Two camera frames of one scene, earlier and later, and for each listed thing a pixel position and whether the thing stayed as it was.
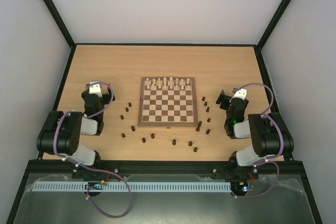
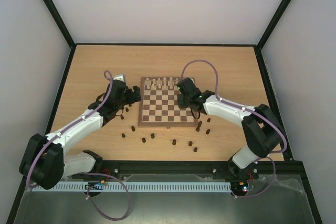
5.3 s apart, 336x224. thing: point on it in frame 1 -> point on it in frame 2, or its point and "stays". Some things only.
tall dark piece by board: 199,124 stays
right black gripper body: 224,100 -> 182,100
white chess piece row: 182,84 stays
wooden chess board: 167,102 stays
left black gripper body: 108,98 -> 132,99
